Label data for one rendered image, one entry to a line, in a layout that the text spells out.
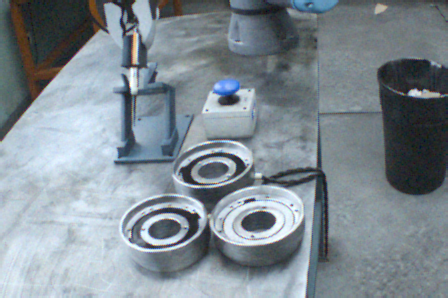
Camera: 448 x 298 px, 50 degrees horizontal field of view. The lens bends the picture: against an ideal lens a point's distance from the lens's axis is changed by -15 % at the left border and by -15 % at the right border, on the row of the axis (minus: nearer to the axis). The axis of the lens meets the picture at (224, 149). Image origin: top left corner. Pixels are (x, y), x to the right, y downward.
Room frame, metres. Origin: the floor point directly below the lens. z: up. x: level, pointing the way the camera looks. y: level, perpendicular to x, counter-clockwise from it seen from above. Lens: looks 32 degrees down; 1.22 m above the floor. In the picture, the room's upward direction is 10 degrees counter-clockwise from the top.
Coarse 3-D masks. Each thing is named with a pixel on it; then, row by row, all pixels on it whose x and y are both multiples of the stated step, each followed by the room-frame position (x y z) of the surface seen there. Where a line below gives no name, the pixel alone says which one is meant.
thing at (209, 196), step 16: (208, 144) 0.64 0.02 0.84; (224, 144) 0.64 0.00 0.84; (240, 144) 0.62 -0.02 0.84; (176, 160) 0.61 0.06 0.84; (208, 160) 0.62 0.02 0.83; (224, 160) 0.61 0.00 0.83; (176, 176) 0.57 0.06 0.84; (192, 176) 0.59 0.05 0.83; (208, 176) 0.61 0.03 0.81; (224, 176) 0.57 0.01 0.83; (240, 176) 0.55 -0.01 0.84; (192, 192) 0.55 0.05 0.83; (208, 192) 0.54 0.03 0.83; (224, 192) 0.54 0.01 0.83; (208, 208) 0.55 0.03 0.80
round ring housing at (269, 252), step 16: (240, 192) 0.52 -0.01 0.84; (256, 192) 0.52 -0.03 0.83; (272, 192) 0.52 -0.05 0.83; (288, 192) 0.50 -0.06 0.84; (224, 208) 0.51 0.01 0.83; (256, 208) 0.50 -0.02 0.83; (272, 208) 0.49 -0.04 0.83; (288, 208) 0.49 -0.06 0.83; (304, 208) 0.47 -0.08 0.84; (240, 224) 0.48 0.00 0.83; (256, 224) 0.49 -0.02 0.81; (272, 224) 0.49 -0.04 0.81; (304, 224) 0.46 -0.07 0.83; (224, 240) 0.44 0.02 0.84; (272, 240) 0.43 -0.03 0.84; (288, 240) 0.43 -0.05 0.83; (240, 256) 0.43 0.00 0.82; (256, 256) 0.42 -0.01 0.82; (272, 256) 0.42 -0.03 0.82
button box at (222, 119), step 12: (216, 96) 0.76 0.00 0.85; (240, 96) 0.75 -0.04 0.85; (252, 96) 0.75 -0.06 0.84; (204, 108) 0.73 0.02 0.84; (216, 108) 0.73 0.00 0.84; (228, 108) 0.72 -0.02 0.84; (240, 108) 0.71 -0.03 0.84; (252, 108) 0.73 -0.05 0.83; (204, 120) 0.72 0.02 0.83; (216, 120) 0.71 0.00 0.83; (228, 120) 0.71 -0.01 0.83; (240, 120) 0.71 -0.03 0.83; (252, 120) 0.72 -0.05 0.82; (216, 132) 0.72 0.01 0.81; (228, 132) 0.71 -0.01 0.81; (240, 132) 0.71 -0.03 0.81; (252, 132) 0.70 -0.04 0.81
